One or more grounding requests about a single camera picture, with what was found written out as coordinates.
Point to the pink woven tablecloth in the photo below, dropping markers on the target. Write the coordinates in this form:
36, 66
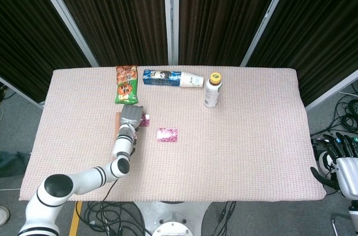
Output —
223, 157

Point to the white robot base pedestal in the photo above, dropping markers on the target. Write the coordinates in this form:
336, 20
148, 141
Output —
172, 213

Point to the white bottle yellow cap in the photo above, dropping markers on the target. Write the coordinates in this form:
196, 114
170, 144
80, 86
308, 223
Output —
211, 93

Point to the white paper cup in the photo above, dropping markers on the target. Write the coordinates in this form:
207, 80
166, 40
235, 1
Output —
193, 80

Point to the dark ribbed partition panel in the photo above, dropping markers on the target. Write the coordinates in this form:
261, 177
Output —
28, 29
117, 9
223, 9
319, 29

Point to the grey partition frame post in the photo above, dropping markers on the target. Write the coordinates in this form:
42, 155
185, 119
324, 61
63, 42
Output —
64, 12
171, 15
268, 15

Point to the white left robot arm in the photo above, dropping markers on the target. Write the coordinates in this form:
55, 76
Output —
86, 175

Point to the green snack bag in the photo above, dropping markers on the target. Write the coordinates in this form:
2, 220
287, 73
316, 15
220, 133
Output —
127, 85

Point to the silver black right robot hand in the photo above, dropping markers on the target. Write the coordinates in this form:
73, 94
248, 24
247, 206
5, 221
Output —
348, 174

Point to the white shoe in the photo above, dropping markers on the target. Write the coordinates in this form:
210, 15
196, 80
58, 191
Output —
4, 216

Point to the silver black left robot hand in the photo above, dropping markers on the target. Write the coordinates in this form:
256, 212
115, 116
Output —
131, 114

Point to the wooden rolling pin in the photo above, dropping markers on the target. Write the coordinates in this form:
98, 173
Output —
117, 127

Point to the pink patterned rectangular block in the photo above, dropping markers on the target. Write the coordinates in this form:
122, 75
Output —
145, 122

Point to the grey partition base rail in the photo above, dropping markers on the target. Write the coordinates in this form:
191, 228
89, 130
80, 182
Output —
330, 90
22, 93

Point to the blue cardboard box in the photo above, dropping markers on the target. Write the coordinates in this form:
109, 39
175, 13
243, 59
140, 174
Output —
160, 78

